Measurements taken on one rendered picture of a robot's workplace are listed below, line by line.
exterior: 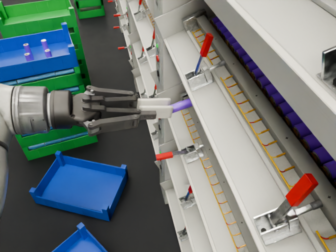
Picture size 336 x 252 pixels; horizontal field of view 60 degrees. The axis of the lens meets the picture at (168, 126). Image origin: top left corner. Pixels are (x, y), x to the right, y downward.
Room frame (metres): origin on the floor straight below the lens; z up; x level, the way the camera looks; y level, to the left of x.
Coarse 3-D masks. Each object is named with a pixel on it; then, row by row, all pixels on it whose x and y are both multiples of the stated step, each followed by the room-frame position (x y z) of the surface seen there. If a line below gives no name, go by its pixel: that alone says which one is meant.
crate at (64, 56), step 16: (48, 32) 1.05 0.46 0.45; (64, 32) 1.05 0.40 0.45; (0, 48) 0.98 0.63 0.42; (16, 48) 1.00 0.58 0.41; (32, 48) 1.01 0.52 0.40; (64, 48) 1.01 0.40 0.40; (0, 64) 0.90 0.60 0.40; (16, 64) 0.82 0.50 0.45; (32, 64) 0.84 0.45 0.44; (48, 64) 0.86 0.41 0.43; (64, 64) 0.88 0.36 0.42; (0, 80) 0.80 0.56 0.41
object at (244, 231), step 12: (192, 108) 0.52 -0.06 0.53; (192, 132) 0.46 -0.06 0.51; (204, 132) 0.44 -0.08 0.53; (204, 144) 0.41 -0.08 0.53; (204, 168) 0.36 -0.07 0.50; (216, 168) 0.34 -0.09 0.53; (228, 192) 0.29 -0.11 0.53; (240, 216) 0.24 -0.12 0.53; (228, 228) 0.23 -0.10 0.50; (240, 228) 0.22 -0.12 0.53; (252, 240) 0.20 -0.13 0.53
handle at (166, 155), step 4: (164, 152) 0.40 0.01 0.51; (168, 152) 0.40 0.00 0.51; (172, 152) 0.40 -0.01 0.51; (176, 152) 0.40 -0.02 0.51; (180, 152) 0.40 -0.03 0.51; (184, 152) 0.40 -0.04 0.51; (188, 152) 0.40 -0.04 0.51; (156, 156) 0.39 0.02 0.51; (160, 156) 0.39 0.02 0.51; (164, 156) 0.39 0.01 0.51; (168, 156) 0.39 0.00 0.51; (172, 156) 0.39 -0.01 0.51
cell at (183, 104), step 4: (184, 100) 0.48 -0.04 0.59; (188, 100) 0.47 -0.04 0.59; (172, 104) 0.47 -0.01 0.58; (176, 104) 0.47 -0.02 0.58; (180, 104) 0.47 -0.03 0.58; (184, 104) 0.47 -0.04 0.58; (188, 104) 0.47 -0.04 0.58; (176, 108) 0.46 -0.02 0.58; (180, 108) 0.46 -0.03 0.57; (184, 108) 0.47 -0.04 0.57; (172, 112) 0.46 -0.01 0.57
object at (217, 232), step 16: (160, 96) 0.57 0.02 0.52; (176, 96) 0.58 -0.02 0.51; (176, 112) 0.54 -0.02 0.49; (176, 128) 0.49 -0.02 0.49; (192, 128) 0.48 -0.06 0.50; (176, 144) 0.44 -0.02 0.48; (192, 176) 0.35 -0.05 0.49; (208, 192) 0.31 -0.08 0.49; (208, 208) 0.28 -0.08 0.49; (224, 208) 0.27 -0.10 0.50; (208, 224) 0.25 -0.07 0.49; (224, 224) 0.24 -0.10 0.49; (224, 240) 0.22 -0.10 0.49
